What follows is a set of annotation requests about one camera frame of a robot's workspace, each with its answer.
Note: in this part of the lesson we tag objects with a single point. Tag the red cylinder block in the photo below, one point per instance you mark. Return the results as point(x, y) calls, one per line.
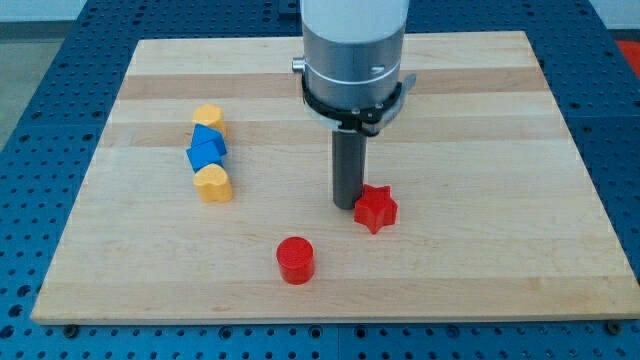
point(295, 257)

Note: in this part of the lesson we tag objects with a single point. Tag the black tool mounting bracket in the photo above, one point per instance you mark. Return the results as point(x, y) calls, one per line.
point(368, 122)

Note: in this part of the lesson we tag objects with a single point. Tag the yellow pentagon block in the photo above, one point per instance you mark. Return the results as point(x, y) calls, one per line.
point(211, 116)

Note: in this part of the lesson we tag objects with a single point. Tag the blue triangle block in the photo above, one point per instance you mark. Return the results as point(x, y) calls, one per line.
point(203, 134)

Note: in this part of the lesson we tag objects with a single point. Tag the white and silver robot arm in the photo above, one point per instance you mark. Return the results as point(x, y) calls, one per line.
point(350, 79)

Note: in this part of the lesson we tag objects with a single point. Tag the yellow heart block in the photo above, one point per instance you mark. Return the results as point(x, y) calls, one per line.
point(212, 183)

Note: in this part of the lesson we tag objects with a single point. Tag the blue cube block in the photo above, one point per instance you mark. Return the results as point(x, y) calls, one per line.
point(205, 154)

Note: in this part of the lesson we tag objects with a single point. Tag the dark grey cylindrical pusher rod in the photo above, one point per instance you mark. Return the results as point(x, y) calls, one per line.
point(348, 165)

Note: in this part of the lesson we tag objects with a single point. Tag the red star block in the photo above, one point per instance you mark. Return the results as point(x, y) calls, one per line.
point(376, 208)

